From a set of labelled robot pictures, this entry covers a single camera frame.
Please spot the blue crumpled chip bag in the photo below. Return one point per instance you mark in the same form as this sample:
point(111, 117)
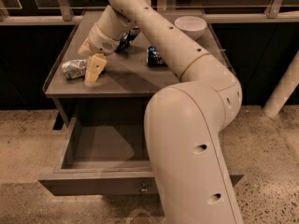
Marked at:
point(127, 38)

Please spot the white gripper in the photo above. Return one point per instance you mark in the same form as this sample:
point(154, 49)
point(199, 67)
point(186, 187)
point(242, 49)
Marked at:
point(100, 43)

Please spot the white ceramic bowl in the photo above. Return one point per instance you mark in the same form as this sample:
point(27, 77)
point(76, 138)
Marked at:
point(192, 26)

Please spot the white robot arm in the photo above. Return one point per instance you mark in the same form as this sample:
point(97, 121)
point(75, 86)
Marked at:
point(188, 165)

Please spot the metal railing frame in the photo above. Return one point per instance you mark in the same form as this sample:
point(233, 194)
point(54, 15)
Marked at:
point(63, 12)

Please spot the small metal drawer knob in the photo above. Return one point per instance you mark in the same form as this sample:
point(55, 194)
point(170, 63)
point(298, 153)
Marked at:
point(144, 189)

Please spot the grey wooden cabinet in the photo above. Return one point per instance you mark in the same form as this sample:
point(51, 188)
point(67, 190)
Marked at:
point(112, 72)

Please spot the blue pepsi can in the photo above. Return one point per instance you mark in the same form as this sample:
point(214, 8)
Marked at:
point(153, 58)

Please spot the open grey top drawer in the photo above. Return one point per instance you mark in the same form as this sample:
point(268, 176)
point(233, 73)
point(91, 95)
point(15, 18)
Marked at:
point(102, 157)

